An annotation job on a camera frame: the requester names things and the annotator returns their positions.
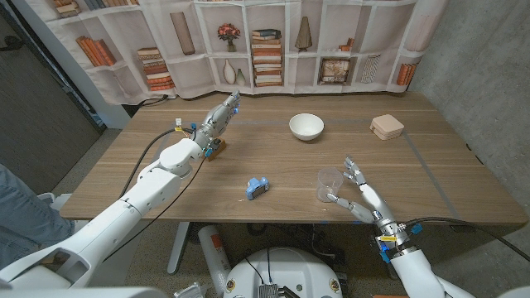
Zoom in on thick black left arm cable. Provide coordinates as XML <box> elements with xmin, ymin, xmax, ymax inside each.
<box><xmin>119</xmin><ymin>127</ymin><xmax>195</xmax><ymax>199</ymax></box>

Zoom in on clear plastic measuring cup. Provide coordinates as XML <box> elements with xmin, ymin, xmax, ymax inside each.
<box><xmin>316</xmin><ymin>166</ymin><xmax>345</xmax><ymax>204</ymax></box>

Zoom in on beige jewelry box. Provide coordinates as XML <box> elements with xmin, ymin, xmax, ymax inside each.
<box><xmin>369</xmin><ymin>113</ymin><xmax>406</xmax><ymax>141</ymax></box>

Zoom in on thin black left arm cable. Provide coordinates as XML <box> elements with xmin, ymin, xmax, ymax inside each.
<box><xmin>103</xmin><ymin>156</ymin><xmax>207</xmax><ymax>262</ymax></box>

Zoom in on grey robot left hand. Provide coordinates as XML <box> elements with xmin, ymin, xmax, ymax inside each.
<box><xmin>192</xmin><ymin>90</ymin><xmax>242</xmax><ymax>153</ymax></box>

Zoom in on silver metal bracket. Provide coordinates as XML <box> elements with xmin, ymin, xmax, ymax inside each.
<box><xmin>173</xmin><ymin>282</ymin><xmax>208</xmax><ymax>298</ymax></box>

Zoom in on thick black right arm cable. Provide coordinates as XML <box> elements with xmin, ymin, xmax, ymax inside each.
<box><xmin>403</xmin><ymin>216</ymin><xmax>530</xmax><ymax>262</ymax></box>

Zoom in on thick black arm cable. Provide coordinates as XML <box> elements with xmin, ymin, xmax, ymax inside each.
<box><xmin>119</xmin><ymin>127</ymin><xmax>195</xmax><ymax>199</ymax></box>
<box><xmin>403</xmin><ymin>216</ymin><xmax>530</xmax><ymax>262</ymax></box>

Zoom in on white domed robot torso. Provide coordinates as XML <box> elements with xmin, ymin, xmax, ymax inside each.
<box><xmin>223</xmin><ymin>247</ymin><xmax>344</xmax><ymax>298</ymax></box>

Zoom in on printed bookshelf backdrop cloth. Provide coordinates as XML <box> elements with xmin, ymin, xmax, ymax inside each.
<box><xmin>24</xmin><ymin>0</ymin><xmax>451</xmax><ymax>105</ymax></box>

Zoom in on brown wooden block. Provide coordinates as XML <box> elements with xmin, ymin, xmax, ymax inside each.
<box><xmin>206</xmin><ymin>138</ymin><xmax>228</xmax><ymax>162</ymax></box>

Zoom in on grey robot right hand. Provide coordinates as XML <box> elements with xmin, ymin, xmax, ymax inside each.
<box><xmin>325</xmin><ymin>156</ymin><xmax>416</xmax><ymax>261</ymax></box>

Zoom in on blue toy camera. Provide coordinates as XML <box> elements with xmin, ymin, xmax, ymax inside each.
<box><xmin>245</xmin><ymin>176</ymin><xmax>271</xmax><ymax>201</ymax></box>

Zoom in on white roll with orange label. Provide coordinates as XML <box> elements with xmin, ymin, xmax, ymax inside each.
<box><xmin>197</xmin><ymin>224</ymin><xmax>232</xmax><ymax>296</ymax></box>

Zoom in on black floor cable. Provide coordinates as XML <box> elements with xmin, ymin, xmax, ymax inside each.
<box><xmin>136</xmin><ymin>94</ymin><xmax>170</xmax><ymax>108</ymax></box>

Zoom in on light grey chair base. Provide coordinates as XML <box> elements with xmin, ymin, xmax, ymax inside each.
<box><xmin>31</xmin><ymin>191</ymin><xmax>104</xmax><ymax>249</ymax></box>

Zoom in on white ceramic bowl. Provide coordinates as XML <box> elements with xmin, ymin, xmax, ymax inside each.
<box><xmin>288</xmin><ymin>113</ymin><xmax>325</xmax><ymax>142</ymax></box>

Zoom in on person's leg in jeans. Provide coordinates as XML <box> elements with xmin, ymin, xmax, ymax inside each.
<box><xmin>0</xmin><ymin>163</ymin><xmax>75</xmax><ymax>270</ymax></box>

